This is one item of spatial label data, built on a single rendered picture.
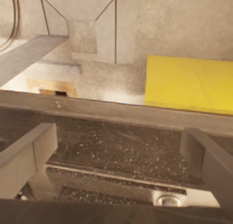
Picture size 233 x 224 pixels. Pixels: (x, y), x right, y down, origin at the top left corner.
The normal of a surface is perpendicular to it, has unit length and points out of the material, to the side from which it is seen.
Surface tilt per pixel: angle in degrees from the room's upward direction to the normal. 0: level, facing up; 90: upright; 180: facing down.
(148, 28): 0
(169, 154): 90
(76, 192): 90
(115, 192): 0
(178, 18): 0
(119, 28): 10
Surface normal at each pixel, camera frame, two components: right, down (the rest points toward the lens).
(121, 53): 0.01, 0.62
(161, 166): 0.02, -0.79
